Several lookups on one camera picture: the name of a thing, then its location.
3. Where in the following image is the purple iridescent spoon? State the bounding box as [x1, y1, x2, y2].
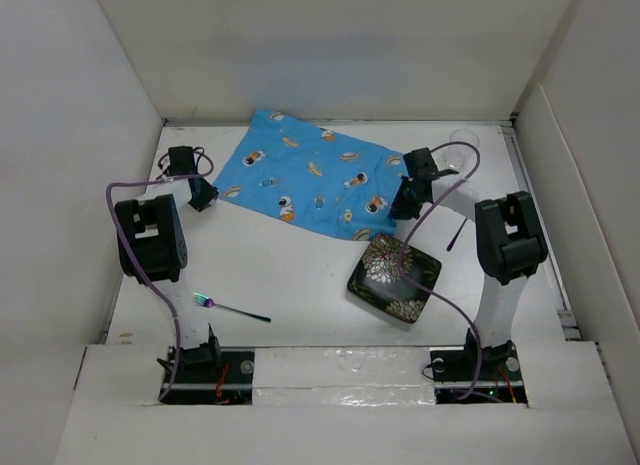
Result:
[446, 218, 468, 252]

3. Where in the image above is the blue space-print cloth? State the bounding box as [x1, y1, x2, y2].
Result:
[214, 110, 407, 241]

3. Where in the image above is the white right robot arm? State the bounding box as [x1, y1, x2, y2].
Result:
[390, 148, 548, 379]

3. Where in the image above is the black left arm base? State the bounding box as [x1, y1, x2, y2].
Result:
[157, 327, 256, 406]

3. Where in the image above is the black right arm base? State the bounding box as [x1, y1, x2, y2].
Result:
[422, 331, 528, 405]

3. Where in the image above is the iridescent fork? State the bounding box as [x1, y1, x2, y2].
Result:
[192, 292, 272, 323]

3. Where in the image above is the clear plastic cup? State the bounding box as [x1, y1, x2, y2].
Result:
[442, 129, 480, 174]

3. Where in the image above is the black floral square plate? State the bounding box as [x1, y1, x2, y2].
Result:
[347, 233, 442, 324]

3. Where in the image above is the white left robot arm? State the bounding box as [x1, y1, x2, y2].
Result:
[106, 146, 223, 382]

